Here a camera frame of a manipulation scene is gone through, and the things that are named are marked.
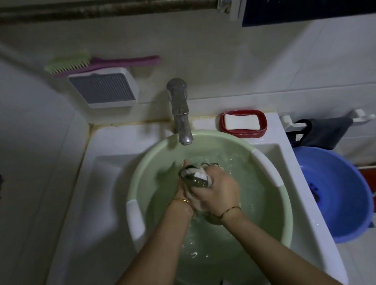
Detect light green plastic basin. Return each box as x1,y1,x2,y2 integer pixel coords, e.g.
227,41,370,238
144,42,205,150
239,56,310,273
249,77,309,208
122,125,297,285

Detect thin cord bracelet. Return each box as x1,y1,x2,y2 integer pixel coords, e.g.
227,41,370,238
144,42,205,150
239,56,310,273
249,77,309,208
218,206,242,220

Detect cream leaf-patterned clothes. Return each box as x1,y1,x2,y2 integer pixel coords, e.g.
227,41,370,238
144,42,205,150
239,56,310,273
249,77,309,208
177,160,226,227

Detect dark grey cloth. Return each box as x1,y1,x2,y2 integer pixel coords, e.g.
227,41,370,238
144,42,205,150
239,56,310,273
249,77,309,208
286,116,355,153

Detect person's left hand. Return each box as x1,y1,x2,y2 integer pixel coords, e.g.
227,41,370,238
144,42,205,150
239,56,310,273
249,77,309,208
170,159,196,221

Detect person's right forearm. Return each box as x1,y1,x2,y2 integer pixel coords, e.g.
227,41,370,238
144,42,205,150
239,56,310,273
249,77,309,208
218,203,344,285

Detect green and pink scrub brush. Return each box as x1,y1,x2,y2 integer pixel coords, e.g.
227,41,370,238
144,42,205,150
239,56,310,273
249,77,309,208
43,45,161,77

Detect white ceramic sink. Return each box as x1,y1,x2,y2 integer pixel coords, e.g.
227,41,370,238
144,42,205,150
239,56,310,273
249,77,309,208
33,109,349,285

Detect rusty metal towel bar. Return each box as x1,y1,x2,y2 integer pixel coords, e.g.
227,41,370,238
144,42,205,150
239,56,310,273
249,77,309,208
0,0,234,27

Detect red soap dish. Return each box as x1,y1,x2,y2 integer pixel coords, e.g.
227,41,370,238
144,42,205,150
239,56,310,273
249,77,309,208
218,109,269,140

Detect gold bangle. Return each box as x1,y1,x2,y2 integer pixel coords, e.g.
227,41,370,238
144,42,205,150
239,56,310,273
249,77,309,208
167,198,192,209

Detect person's left forearm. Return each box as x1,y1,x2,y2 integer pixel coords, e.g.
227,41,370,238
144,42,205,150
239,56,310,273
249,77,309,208
102,202,198,285

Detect person's right hand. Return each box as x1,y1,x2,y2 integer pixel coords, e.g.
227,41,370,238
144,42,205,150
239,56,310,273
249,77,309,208
188,164,242,220

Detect white wall cabinet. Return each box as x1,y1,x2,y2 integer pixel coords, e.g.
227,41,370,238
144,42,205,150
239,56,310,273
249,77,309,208
228,0,376,28

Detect blue plastic basin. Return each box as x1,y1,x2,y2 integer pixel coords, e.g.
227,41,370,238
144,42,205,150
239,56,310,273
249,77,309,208
294,143,376,246

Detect white wall box grey ribbed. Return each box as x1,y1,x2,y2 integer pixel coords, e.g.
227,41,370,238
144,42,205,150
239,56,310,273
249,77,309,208
67,67,140,111

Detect white soap bar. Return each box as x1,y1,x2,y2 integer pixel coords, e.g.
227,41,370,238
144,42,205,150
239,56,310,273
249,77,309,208
224,113,261,133

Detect white wall towel rack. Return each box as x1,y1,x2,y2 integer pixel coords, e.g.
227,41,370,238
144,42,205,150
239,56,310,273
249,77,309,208
279,107,376,133

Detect metal faucet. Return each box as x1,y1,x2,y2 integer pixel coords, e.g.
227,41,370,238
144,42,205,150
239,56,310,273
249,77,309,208
165,77,194,147

